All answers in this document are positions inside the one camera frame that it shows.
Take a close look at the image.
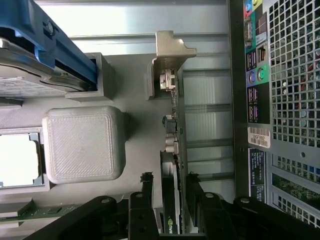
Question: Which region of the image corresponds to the green RAM stick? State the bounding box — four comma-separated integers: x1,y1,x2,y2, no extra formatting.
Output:
0,204,85,223

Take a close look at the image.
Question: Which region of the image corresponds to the grey metal PC case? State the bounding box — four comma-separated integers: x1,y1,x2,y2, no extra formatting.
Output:
227,0,320,232

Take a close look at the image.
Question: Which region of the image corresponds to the hard disk with blue caddy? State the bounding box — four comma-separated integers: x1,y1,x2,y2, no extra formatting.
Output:
0,0,99,99

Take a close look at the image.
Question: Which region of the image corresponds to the silver CPU chip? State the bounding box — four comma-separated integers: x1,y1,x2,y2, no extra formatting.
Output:
0,133,43,188

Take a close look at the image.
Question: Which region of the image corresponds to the white barcode sticker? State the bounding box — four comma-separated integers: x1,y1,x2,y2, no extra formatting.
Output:
247,125,272,149

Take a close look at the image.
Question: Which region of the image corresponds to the graphics card with metal bracket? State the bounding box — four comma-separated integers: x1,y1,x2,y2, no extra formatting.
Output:
152,30,198,236

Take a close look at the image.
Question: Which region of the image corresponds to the grey printed parts rack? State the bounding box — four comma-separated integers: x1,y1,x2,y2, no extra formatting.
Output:
0,51,187,240

